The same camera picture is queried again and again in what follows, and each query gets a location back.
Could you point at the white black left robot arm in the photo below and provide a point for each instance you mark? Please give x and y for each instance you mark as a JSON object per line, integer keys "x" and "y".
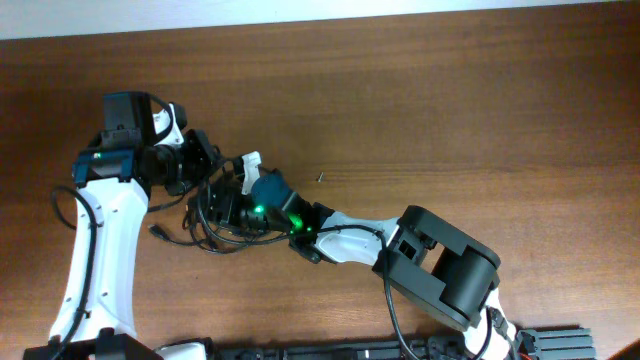
{"x": 142, "y": 145}

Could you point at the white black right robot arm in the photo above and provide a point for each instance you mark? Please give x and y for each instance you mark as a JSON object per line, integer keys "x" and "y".
{"x": 438, "y": 267}

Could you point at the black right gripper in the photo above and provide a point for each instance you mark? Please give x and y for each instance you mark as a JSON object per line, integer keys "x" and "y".
{"x": 227, "y": 200}

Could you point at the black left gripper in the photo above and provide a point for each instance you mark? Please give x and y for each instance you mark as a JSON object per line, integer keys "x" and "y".
{"x": 208, "y": 159}

